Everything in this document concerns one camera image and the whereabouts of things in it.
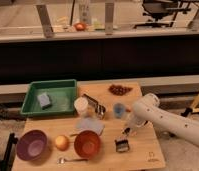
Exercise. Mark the black dish brush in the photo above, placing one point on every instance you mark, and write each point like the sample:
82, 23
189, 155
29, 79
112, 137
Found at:
121, 142

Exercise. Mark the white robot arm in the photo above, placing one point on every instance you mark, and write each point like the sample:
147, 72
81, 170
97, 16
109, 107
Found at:
147, 108

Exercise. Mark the white plastic cup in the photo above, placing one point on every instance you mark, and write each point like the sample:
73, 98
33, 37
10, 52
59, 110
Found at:
81, 106

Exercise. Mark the blue plastic cup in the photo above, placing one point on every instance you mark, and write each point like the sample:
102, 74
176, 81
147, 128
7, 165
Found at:
119, 109

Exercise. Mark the grey folded cloth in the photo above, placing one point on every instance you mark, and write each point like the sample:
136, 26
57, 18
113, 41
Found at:
90, 124

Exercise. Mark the green plastic tray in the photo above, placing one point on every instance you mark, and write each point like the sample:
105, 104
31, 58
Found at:
62, 94

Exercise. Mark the wooden board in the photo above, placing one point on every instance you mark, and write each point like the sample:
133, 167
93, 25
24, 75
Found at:
144, 153

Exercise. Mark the blue sponge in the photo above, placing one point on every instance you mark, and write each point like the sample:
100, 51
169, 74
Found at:
44, 100

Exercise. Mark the orange bowl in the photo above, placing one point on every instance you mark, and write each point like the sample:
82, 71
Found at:
87, 144

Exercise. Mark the red fruit on shelf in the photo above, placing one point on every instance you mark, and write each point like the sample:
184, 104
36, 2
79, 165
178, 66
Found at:
80, 26

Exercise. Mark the yellow apple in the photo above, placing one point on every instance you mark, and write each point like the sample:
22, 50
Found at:
62, 142

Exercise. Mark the silver fork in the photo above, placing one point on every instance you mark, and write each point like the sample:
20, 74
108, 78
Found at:
64, 160

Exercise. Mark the purple bowl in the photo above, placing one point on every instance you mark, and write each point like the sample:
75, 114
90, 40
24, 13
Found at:
31, 145

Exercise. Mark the black office chair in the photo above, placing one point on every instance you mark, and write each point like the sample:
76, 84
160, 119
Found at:
163, 13

